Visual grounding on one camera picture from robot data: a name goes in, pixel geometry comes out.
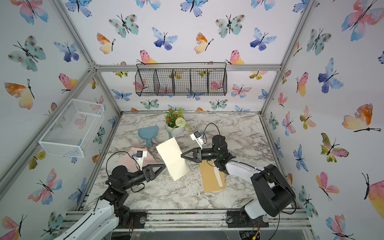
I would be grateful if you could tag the white letter paper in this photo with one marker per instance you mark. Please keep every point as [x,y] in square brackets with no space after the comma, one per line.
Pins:
[218,177]

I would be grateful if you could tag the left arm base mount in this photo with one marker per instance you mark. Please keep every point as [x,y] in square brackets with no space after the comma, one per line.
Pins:
[132,220]

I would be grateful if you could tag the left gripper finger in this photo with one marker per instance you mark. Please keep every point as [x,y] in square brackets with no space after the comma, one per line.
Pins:
[153,169]
[152,175]

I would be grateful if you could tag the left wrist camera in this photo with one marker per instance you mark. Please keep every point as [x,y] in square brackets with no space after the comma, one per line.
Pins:
[140,156]

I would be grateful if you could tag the pink envelope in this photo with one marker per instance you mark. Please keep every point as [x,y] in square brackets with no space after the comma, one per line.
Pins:
[132,162]

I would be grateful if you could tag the potted artificial flower plant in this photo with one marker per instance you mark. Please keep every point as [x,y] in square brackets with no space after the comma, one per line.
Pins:
[176,123]

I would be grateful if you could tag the brown kraft envelope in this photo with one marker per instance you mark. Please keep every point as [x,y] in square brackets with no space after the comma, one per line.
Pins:
[210,183]

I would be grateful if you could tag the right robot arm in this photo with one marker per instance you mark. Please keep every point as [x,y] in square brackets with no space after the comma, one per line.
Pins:
[273,192]

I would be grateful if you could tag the blue dustpan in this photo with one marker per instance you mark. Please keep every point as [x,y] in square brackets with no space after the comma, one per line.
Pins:
[148,134]

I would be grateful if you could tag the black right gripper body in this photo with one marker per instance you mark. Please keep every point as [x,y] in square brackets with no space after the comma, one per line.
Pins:
[199,154]

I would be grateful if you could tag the black wire wall basket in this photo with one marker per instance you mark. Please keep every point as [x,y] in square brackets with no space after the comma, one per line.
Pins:
[181,79]

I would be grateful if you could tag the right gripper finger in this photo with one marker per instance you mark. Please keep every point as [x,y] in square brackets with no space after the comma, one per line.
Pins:
[192,159]
[192,153]

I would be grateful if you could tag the white mesh wall basket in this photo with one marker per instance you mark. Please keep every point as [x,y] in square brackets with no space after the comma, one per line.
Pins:
[72,129]

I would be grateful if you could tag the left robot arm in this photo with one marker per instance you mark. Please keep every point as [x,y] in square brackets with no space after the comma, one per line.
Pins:
[110,212]

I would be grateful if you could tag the cream letter paper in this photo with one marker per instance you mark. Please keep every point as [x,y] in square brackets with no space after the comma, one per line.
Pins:
[170,153]

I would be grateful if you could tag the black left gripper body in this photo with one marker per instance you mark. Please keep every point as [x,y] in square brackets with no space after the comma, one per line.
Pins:
[146,174]

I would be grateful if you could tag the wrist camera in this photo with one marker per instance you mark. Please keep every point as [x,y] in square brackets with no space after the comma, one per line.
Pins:
[198,137]
[140,156]

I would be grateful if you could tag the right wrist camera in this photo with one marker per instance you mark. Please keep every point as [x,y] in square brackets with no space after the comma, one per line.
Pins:
[198,137]

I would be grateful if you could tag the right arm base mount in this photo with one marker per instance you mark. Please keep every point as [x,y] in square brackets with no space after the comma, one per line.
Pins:
[239,219]

